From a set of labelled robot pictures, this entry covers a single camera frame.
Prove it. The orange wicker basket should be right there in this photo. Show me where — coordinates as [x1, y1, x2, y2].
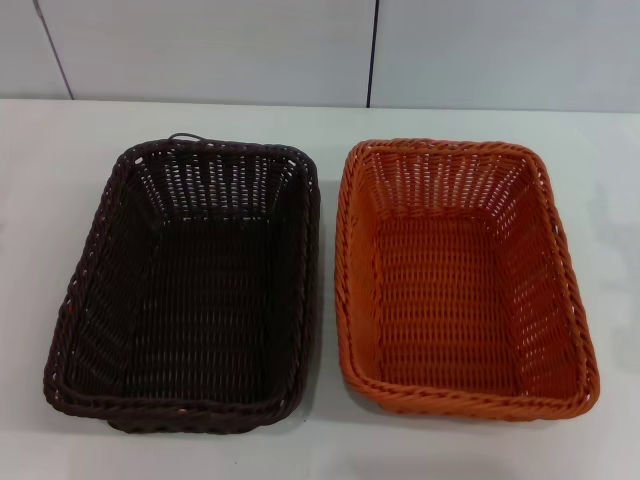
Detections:
[333, 137, 601, 417]

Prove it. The dark brown wicker basket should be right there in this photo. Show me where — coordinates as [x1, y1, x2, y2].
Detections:
[42, 132, 321, 435]

